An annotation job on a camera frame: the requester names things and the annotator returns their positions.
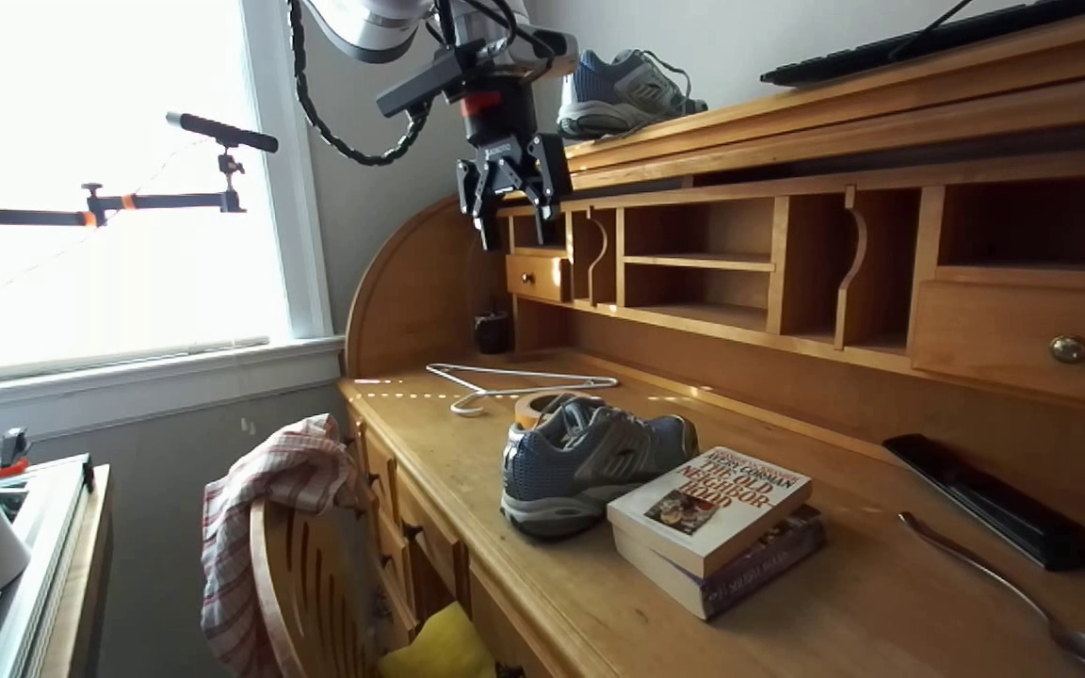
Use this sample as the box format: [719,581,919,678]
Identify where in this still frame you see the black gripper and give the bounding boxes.
[454,71,578,257]

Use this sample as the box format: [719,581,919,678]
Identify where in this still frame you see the blue grey sneaker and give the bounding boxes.
[498,392,701,546]
[554,45,712,144]

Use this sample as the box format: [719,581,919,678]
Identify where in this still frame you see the small wooden desk drawer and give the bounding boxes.
[503,243,572,310]

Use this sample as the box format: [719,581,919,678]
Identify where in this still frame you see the small black cup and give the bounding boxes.
[471,310,518,357]

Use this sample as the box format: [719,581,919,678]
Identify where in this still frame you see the pink striped towel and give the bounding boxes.
[196,411,369,678]

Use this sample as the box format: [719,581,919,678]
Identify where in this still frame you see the black computer keyboard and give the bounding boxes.
[760,0,1085,91]

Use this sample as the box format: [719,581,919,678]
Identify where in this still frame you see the wooden roll-top desk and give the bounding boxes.
[336,0,1085,678]

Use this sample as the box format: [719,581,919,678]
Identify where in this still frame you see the dark cover paperback book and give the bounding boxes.
[612,504,830,625]

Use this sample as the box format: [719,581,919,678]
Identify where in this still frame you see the wooden chair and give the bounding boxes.
[244,500,416,678]

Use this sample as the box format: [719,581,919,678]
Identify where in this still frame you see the large wooden knobbed drawer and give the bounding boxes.
[912,273,1085,415]

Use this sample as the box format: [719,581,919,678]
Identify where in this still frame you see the black remote control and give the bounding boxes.
[883,434,1085,576]

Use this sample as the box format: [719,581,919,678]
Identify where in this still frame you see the white side table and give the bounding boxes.
[0,451,113,678]

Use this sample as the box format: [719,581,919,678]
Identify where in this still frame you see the white window frame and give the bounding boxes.
[0,0,346,445]

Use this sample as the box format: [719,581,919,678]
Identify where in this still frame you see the white wire clothes hanger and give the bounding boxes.
[421,357,623,420]

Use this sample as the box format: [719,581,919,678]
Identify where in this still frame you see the black stereo camera bar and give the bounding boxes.
[161,107,283,159]

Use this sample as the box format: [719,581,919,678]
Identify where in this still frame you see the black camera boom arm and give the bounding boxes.
[0,145,254,230]

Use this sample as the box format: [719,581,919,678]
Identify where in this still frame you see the black keyboard cable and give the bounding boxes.
[886,0,991,60]

